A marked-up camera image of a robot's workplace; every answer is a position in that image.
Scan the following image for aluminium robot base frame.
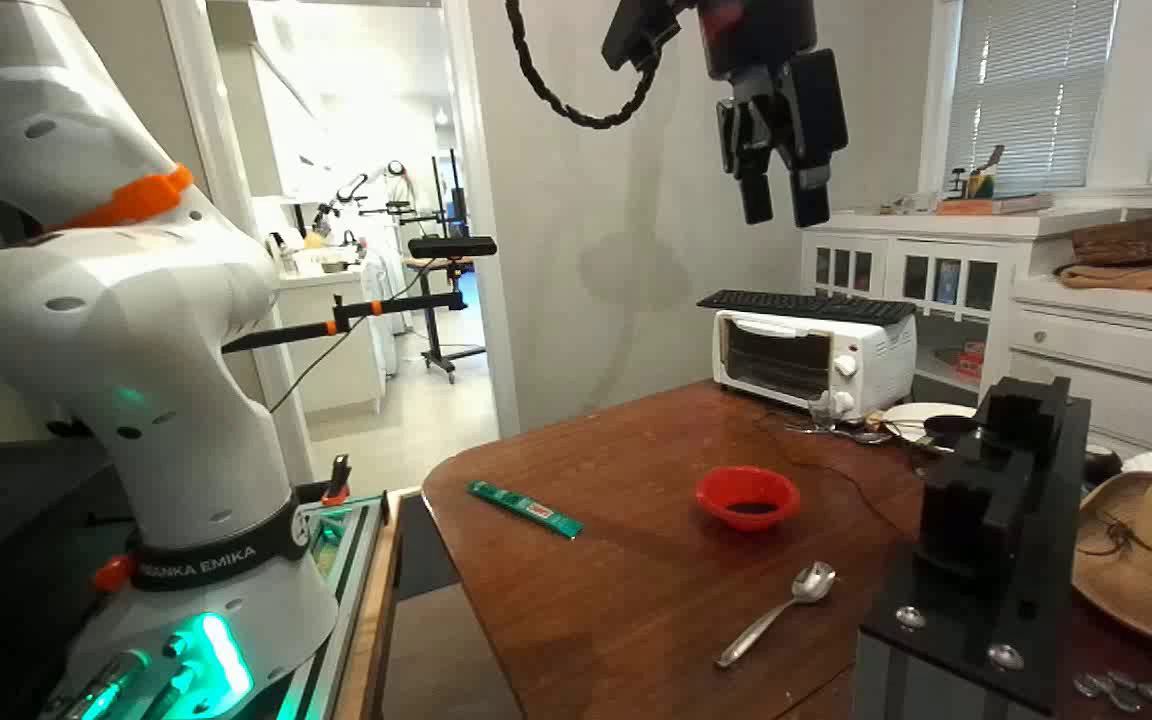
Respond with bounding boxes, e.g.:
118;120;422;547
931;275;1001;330
39;483;402;720

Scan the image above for white plate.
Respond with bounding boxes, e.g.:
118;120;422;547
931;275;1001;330
882;399;975;444

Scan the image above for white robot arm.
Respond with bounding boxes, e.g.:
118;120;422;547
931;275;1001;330
0;0;335;720

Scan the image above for camera on tripod arm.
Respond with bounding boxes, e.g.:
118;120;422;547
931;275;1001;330
220;236;497;352

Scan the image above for black small pan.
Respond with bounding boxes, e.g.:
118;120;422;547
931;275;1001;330
926;414;975;447

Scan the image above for white toaster oven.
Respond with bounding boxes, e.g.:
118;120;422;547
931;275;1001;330
711;307;915;425

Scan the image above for white cabinet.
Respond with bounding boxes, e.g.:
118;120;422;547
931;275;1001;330
800;206;1152;450

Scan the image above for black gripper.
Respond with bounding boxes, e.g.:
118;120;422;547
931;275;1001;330
600;0;849;229

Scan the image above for metal clips pile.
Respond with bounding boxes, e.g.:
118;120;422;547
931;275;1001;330
1072;671;1152;710

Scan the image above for silver metal spoon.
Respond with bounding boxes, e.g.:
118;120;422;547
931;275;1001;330
718;558;839;671

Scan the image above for black coiled robot cable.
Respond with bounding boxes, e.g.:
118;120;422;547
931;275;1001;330
504;0;670;132

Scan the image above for red bowl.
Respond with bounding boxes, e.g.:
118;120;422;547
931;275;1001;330
692;465;800;530

